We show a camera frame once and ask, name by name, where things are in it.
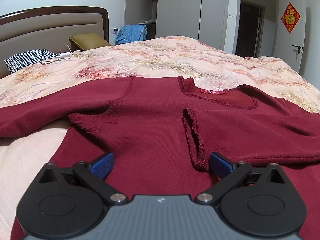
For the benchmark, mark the black white checked pillow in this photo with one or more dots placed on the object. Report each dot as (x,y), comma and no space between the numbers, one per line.
(21,60)

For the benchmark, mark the olive green pillow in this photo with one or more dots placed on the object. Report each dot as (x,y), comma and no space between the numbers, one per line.
(87,41)

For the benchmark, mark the dark red sweater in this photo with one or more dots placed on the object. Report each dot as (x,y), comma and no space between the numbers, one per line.
(162,131)

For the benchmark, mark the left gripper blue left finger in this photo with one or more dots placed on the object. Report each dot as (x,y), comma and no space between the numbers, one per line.
(92,175)

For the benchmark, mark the white room door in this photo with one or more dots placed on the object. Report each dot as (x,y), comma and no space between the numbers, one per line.
(284,40)

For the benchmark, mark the white charger with cable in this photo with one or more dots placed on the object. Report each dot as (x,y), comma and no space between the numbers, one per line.
(60,56)

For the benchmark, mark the grey built-in wardrobe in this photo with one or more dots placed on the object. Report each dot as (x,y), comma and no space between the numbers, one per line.
(203,20)

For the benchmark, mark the floral peach bed quilt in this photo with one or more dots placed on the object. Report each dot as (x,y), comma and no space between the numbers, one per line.
(211,69)

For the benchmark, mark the brown padded headboard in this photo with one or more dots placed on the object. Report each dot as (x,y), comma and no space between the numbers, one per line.
(48,28)

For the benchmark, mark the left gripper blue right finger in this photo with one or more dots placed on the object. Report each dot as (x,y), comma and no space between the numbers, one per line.
(231,175)

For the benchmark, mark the black door handle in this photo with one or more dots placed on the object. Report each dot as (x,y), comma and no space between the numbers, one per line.
(297,49)

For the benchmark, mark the red fu door decoration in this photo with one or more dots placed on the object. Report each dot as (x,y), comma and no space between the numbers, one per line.
(290,17)

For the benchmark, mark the blue garment on chair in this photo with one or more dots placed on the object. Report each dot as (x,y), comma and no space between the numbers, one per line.
(131,33)

